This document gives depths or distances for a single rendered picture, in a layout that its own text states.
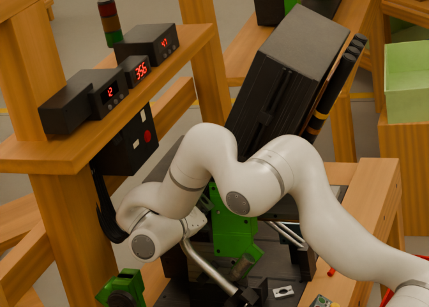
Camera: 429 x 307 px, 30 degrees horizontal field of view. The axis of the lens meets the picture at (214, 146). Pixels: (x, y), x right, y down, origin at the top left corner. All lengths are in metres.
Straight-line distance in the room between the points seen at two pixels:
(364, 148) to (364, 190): 2.22
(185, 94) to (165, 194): 1.13
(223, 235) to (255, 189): 0.71
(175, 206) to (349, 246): 0.42
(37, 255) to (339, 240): 0.88
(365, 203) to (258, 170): 1.20
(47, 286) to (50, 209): 2.24
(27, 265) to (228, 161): 0.74
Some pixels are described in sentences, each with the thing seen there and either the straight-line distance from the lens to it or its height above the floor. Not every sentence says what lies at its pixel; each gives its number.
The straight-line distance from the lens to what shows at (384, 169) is 2.86.
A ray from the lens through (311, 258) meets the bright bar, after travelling 2.34.
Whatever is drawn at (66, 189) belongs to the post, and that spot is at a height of 1.40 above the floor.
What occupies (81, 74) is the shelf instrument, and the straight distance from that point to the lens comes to 2.11.
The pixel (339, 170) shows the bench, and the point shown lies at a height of 0.88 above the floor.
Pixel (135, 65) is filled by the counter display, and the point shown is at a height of 1.59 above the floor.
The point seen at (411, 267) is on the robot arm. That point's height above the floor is 1.36.
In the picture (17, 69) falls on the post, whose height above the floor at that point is 1.73.
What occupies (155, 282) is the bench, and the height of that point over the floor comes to 0.88.
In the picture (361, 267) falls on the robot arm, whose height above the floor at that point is 1.39.
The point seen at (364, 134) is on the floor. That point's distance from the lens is 5.12.
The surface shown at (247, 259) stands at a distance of 2.14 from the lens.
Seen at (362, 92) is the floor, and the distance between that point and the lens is 5.72.
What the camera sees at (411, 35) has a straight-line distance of 5.60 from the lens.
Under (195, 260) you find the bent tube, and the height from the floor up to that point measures 1.09.
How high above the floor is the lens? 2.30
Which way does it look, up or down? 26 degrees down
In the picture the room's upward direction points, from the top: 11 degrees counter-clockwise
